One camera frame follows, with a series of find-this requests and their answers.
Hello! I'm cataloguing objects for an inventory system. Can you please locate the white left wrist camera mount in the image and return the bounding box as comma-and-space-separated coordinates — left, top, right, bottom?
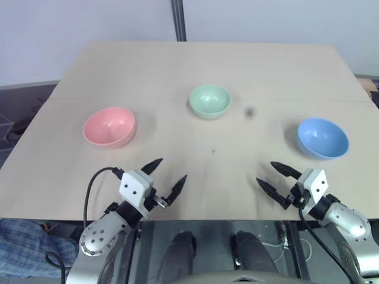
118, 170, 153, 219

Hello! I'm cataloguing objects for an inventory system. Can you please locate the black cable loop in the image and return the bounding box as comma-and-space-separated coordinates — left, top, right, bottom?
44, 251, 72, 280

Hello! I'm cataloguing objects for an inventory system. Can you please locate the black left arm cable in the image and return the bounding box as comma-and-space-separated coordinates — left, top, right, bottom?
83, 167, 125, 229

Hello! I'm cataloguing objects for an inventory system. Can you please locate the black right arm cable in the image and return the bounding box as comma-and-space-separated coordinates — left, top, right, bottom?
297, 189, 361, 284

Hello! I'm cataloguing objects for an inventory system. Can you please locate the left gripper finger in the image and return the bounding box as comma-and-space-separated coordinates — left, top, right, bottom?
164, 174, 188, 205
140, 158, 164, 176

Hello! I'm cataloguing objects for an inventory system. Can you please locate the brown cardboard box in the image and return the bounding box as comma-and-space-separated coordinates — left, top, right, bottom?
356, 76, 379, 95

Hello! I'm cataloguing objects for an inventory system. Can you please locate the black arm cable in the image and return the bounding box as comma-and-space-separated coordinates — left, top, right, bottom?
297, 189, 361, 284
83, 167, 125, 229

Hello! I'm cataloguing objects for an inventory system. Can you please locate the blue bowl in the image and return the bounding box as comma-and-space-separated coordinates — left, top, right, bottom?
296, 117, 350, 161

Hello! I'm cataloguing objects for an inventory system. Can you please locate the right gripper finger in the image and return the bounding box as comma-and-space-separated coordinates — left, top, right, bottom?
269, 161, 301, 179
255, 177, 291, 209

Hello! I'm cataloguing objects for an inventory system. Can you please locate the thin white cable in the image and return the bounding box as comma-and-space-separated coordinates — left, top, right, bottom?
262, 236, 313, 263

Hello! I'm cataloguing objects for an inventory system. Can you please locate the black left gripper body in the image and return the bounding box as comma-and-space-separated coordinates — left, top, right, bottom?
144, 185, 175, 212

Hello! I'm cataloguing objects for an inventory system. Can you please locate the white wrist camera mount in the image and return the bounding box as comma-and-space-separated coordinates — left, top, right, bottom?
118, 170, 153, 219
295, 168, 330, 205

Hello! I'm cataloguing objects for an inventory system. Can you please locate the blue plaid cloth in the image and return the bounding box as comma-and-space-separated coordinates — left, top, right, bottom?
0, 218, 80, 279

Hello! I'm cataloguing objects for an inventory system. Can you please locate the light green bowl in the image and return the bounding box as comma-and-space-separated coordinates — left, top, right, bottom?
188, 84, 232, 121

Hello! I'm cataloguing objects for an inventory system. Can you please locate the grey vertical post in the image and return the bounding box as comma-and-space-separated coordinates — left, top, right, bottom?
171, 0, 188, 42

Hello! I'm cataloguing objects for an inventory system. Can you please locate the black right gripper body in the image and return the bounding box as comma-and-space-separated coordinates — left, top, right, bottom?
281, 180, 312, 211

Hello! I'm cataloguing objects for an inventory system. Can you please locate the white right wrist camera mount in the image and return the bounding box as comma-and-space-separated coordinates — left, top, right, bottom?
295, 168, 330, 205

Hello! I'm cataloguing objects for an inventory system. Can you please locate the pink red bowl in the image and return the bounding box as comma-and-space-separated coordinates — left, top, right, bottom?
82, 106, 137, 149

